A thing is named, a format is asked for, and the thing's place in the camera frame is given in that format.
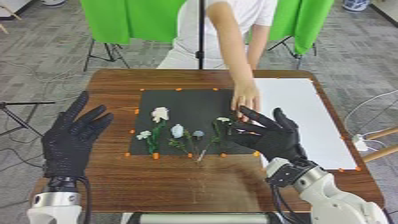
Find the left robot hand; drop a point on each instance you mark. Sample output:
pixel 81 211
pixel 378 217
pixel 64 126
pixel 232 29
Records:
pixel 69 146

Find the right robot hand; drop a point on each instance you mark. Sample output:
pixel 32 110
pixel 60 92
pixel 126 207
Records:
pixel 273 138

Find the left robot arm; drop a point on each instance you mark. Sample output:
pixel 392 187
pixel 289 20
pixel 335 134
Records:
pixel 55 201

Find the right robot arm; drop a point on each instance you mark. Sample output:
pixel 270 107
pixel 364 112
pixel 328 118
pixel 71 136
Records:
pixel 330 200

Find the dark mat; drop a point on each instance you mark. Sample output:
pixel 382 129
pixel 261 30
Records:
pixel 192 106

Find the person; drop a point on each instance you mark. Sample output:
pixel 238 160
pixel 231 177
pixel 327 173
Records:
pixel 236 40

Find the white sheet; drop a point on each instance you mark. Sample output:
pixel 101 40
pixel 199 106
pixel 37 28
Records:
pixel 302 116

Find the white flower with long stem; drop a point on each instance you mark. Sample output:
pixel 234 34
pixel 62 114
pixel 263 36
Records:
pixel 222 119

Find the black tripod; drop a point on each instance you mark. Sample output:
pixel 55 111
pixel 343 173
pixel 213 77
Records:
pixel 17 116

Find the small white flower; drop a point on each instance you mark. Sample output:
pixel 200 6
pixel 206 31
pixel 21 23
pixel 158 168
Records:
pixel 144 135

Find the white power adapter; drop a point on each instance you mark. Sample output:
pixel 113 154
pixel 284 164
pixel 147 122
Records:
pixel 359 142

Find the green sprig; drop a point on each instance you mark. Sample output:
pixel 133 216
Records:
pixel 177 143

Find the pale blue flower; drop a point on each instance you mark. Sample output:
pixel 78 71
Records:
pixel 176 131

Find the large white flower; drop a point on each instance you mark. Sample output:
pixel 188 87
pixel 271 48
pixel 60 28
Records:
pixel 160 114

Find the pale grey bar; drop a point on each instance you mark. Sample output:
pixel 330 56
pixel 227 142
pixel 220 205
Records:
pixel 200 218

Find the black stand pole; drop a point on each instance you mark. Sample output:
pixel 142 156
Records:
pixel 200 33

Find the blue and white vase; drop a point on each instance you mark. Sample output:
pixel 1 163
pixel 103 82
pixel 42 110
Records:
pixel 355 4

